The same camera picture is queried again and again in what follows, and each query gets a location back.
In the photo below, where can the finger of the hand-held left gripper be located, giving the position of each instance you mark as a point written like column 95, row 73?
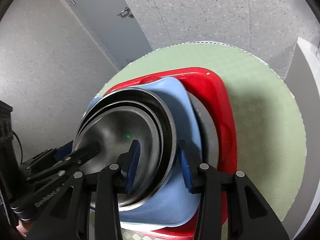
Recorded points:
column 62, row 152
column 85, row 152

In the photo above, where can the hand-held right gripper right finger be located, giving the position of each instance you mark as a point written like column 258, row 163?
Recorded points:
column 187, row 172

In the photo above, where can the grey door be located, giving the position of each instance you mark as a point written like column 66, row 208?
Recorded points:
column 100, row 17

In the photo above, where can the red plastic basin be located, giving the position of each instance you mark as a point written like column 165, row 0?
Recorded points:
column 215, row 100

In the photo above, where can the green checked table mat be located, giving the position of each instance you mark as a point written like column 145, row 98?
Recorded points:
column 262, row 130

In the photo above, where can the black equipment case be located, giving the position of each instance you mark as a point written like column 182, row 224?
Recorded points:
column 5, row 130

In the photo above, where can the blue square plate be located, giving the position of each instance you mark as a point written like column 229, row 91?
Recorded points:
column 160, row 205

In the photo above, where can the person's left hand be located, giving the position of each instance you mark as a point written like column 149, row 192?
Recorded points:
column 23, row 230

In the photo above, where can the large steel bowl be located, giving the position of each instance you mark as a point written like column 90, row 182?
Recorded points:
column 207, row 135

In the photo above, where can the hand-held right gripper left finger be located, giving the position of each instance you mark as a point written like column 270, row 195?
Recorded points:
column 132, row 165

